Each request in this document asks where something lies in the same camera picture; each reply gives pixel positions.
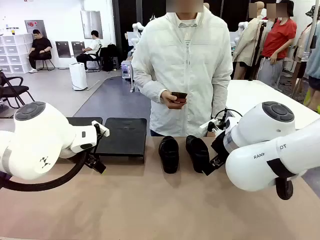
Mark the silver wall plate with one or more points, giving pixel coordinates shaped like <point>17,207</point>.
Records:
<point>62,49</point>
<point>78,47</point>

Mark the dark red phone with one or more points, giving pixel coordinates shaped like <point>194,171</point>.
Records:
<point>180,96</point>

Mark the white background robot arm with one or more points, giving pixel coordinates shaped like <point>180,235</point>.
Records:
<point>137,26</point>

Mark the white table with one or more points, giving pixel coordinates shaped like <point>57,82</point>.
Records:
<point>250,95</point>

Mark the black office chair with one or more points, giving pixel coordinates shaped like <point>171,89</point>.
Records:
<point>96,57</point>

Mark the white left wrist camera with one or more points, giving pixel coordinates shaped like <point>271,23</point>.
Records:
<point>101,128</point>

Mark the black backpack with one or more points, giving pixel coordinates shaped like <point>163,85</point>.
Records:
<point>110,57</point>

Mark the person's left hand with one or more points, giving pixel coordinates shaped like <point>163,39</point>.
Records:
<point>211,134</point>

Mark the white air purifier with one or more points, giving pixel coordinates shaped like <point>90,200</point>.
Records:
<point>78,76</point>

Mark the seated person in white shirt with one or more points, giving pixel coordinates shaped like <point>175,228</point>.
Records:
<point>92,47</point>

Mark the person's right hand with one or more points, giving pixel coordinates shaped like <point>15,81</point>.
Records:
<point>167,98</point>

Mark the grey background desk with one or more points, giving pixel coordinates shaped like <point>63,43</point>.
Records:
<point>131,83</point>

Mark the mannequin in beige coat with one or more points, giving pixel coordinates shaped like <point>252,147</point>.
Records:
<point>250,42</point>

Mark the black stand pole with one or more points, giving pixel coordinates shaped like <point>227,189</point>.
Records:
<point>258,45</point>

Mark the mannequin in blue top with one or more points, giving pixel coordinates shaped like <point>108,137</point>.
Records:
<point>314,62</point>

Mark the seated person in black shirt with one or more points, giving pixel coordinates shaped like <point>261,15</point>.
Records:
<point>40,47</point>

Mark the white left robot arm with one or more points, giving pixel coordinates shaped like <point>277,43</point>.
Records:
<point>37,130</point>

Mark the silver wall cabinet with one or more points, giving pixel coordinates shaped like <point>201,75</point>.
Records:
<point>91,23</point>

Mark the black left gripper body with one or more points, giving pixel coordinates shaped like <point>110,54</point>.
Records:
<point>98,143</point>

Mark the beige hanging garment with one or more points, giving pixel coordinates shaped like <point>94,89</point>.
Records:
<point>301,47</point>

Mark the person in white jacket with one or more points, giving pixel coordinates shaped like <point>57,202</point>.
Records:
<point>185,62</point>

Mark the black shoe stand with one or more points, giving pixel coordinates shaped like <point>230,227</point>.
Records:
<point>80,121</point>
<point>125,140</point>

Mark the grey panel with red signs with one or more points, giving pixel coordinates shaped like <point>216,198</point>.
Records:
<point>35,26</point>

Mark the silver rack pole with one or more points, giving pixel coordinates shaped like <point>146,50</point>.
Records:
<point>312,32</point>

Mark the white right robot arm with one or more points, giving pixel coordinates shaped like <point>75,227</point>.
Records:
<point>252,160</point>

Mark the left forearm in white sleeve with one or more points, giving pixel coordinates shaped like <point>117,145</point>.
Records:
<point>220,100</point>

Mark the computer case with lights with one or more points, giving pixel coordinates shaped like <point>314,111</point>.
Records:
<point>125,68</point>

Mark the black hat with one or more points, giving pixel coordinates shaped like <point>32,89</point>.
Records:
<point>313,11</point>

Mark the black leather shoe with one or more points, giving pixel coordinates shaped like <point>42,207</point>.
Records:
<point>197,152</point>
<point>168,155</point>

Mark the white drawer cabinet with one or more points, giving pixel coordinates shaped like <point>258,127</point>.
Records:
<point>15,55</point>

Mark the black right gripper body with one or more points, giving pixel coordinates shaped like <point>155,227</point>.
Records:
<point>220,147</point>

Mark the black armchair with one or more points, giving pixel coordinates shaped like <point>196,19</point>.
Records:
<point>13,89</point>

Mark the black metal chair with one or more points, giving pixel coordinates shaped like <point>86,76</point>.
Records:
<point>47,62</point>

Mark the right forearm in white sleeve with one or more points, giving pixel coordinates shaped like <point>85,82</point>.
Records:
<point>147,85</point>

